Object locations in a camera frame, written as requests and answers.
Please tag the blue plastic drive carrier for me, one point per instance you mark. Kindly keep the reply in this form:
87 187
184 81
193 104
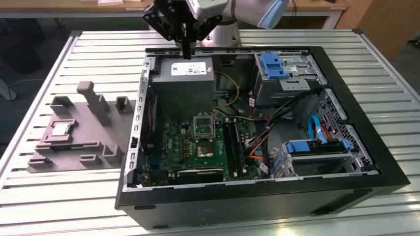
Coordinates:
273 66

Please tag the CPU socket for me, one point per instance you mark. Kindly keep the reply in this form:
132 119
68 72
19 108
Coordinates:
205 150

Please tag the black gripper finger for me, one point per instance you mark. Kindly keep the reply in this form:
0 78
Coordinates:
207 27
157 22

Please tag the silver CPU with green edge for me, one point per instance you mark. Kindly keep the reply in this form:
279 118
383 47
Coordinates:
61 129

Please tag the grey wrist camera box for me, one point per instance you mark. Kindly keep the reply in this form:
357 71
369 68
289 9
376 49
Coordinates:
207 9

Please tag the grey parts rack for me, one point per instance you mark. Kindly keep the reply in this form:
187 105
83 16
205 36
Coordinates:
89 134

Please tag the wooden cabinet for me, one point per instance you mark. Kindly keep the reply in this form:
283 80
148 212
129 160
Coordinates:
387 24

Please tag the RAM stick with white label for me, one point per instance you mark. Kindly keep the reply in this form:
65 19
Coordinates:
240 150

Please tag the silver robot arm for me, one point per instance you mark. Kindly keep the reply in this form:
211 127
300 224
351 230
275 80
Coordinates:
225 34

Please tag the grey power supply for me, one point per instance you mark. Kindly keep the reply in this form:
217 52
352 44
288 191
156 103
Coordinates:
180 93

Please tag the green motherboard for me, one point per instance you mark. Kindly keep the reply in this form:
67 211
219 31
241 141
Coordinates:
177 145

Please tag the black disk with blue carrier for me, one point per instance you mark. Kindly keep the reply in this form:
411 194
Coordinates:
300 147

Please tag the graphics card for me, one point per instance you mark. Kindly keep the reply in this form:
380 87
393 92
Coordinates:
200 173

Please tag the dark office chair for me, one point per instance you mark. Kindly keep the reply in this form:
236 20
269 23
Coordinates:
19 44

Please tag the silver drive cage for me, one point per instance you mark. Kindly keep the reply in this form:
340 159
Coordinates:
288 86

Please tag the silver disk bay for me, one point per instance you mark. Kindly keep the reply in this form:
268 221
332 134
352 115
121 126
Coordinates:
323 156

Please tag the black PC case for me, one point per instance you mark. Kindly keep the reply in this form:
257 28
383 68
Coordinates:
229 209

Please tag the wooden desk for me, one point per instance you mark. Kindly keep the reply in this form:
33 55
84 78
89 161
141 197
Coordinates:
49 7

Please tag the blue port connector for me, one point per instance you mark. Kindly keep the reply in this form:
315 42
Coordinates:
155 164

